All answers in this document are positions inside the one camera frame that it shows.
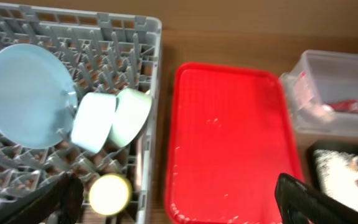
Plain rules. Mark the grey plastic dishwasher rack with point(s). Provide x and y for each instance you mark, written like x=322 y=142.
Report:
x=105 y=53

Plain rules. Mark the clear plastic storage bin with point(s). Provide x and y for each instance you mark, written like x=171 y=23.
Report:
x=322 y=77

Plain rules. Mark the light blue bowl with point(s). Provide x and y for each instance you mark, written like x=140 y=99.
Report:
x=93 y=121

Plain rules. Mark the yellow plastic cup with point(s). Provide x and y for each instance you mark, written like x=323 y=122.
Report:
x=110 y=194

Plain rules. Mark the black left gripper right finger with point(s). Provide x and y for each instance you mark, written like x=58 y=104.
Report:
x=299 y=203

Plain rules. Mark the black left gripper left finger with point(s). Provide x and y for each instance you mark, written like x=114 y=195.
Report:
x=65 y=194

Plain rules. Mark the white napkin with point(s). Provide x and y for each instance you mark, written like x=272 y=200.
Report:
x=323 y=113

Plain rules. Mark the red sauce packet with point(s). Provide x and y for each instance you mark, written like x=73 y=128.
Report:
x=345 y=106

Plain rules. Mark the black waste bin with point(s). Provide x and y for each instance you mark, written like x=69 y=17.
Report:
x=334 y=170

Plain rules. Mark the light blue plate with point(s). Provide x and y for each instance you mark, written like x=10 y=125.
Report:
x=36 y=93

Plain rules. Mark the light green bowl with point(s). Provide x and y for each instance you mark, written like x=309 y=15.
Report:
x=130 y=116

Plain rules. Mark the red plastic tray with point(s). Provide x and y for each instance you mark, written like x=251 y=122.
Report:
x=230 y=138

